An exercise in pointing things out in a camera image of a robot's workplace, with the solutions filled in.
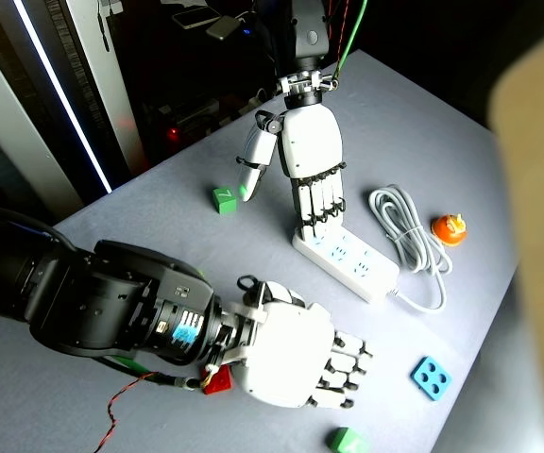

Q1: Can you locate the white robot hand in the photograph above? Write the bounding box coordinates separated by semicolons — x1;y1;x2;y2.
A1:
231;275;375;411
235;104;349;244

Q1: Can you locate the white power strip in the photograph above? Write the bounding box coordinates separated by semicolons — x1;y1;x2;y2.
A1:
292;226;401;304

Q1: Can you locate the red building brick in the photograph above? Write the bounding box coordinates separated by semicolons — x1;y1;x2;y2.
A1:
199;365;233;395

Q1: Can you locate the green letter Y cube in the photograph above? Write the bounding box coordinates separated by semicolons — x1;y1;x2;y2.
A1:
324;427;370;453

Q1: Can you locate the green number 7 cube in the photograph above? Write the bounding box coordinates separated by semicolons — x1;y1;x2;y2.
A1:
212;186;238;216

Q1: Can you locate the blue four-hole block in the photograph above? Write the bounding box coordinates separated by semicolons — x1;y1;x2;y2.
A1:
410;356;453;402

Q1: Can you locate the grey flat device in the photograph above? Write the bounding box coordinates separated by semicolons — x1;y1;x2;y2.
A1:
205;15;241;42

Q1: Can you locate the smartphone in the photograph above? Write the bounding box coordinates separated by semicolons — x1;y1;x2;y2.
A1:
172;7;216;30

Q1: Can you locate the grey table cloth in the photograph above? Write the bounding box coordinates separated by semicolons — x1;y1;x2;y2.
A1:
0;49;523;453

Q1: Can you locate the white cabinet panel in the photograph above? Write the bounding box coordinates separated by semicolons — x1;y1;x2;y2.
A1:
66;0;150;176

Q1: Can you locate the white LED light strip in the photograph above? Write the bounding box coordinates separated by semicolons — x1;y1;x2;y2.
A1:
12;0;113;193

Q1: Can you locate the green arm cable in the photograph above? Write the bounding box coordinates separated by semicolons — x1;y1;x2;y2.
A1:
94;356;202;392
332;0;370;89

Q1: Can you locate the grey coiled power cable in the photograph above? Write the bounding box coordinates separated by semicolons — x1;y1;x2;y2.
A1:
368;184;453;313

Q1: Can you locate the red black twisted wire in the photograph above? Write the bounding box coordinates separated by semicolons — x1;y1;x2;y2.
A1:
93;372;160;453

